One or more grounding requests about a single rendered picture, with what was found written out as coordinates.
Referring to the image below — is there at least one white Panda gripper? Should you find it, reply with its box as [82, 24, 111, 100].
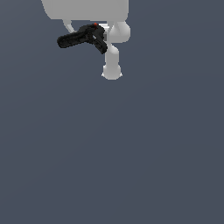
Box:
[40, 0, 130, 35]

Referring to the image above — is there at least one black power drill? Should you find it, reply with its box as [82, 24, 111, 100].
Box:
[56, 22, 109, 55]

